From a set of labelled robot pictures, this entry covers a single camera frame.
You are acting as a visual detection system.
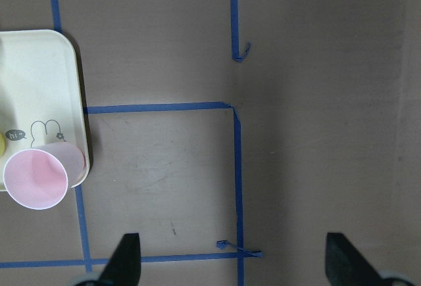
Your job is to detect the cream plastic tray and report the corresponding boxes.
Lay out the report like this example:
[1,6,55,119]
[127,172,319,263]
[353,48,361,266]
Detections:
[0,29,91,192]

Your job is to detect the yellow plastic cup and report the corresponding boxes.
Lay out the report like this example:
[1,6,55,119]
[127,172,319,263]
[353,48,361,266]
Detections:
[0,133,6,157]

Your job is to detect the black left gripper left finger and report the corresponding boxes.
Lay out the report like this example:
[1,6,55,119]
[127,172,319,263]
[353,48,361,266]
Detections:
[98,233,141,286]

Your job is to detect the pink plastic cup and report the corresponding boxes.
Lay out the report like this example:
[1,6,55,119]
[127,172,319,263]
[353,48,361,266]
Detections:
[3,141,86,210]

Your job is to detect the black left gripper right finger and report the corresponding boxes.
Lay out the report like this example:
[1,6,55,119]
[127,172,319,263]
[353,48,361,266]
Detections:
[325,233,383,285]

